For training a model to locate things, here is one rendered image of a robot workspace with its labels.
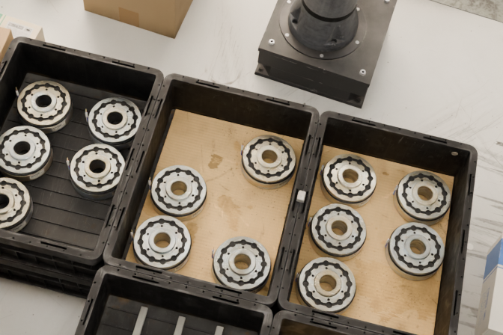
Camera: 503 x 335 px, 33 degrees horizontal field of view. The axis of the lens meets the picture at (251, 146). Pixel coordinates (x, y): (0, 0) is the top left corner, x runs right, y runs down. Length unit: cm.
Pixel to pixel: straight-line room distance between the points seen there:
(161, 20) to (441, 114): 65
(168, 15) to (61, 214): 54
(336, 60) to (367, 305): 55
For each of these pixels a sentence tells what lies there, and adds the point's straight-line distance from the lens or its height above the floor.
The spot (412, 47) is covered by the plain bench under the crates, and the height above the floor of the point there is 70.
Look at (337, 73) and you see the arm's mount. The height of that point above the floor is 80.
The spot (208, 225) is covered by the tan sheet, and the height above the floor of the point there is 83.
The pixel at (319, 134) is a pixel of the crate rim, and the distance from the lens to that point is 158.
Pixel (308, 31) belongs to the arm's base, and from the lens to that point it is 181.
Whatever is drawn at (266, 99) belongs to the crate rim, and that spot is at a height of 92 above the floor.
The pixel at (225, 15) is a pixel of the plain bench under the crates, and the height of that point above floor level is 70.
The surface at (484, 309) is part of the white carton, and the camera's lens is 171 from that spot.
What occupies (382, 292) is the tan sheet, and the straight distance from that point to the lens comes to 158.
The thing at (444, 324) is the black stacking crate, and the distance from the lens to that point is 151.
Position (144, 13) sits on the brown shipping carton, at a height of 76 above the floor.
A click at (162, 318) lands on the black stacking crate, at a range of 152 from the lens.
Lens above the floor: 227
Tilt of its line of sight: 60 degrees down
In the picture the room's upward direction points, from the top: 9 degrees clockwise
